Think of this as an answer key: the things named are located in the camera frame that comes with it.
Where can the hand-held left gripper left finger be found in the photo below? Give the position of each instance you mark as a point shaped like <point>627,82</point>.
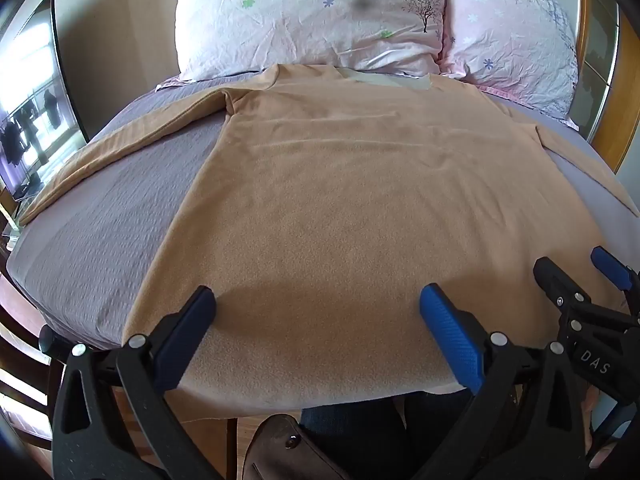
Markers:
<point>186,340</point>

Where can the person's right hand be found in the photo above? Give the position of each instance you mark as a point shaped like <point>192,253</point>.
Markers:
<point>595,412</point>

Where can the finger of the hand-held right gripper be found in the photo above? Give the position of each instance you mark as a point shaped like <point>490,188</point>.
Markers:
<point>611,267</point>
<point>552,277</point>

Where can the white floral pillow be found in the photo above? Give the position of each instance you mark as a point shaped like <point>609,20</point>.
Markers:
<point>300,15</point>

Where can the glass side stand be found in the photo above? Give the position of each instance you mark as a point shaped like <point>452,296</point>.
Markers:
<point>12,227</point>

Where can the purple bed sheet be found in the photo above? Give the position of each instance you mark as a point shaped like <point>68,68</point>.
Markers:
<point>115,200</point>

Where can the dark framed screen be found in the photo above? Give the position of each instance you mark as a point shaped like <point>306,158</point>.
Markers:
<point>30,110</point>

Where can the wooden bed headboard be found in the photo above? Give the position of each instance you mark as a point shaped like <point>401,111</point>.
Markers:
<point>615,85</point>

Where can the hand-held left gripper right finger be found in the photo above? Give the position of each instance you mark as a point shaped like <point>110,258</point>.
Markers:
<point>450,340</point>

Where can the person's legs in jeans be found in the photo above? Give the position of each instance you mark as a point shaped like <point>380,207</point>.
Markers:
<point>380,440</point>

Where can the tan long-sleeve shirt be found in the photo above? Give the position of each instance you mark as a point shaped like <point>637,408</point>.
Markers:
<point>350,185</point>

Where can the dark wooden chair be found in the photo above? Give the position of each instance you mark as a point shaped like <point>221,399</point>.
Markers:
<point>20,360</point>

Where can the pink floral pillow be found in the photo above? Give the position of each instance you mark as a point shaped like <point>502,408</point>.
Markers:
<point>505,30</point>

